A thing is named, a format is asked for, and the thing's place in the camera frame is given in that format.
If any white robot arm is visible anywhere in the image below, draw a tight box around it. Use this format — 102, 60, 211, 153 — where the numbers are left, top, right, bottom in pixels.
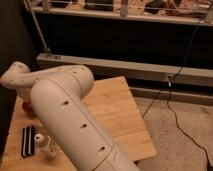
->
0, 62, 139, 171

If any red ceramic bowl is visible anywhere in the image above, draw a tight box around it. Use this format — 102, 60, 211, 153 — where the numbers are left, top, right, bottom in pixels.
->
22, 102, 32, 112

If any metal tripod pole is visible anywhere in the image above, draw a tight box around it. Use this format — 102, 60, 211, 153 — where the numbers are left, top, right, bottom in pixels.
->
26, 0, 52, 57

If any black striped eraser block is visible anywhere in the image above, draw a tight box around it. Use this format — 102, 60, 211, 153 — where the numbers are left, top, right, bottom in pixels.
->
21, 125, 35, 158

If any cluttered background shelf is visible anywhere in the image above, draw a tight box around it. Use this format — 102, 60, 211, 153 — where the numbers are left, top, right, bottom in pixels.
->
23, 0, 213, 28

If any black power cable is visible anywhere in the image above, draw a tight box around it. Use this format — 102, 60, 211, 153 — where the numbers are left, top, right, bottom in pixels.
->
141, 16, 213, 167

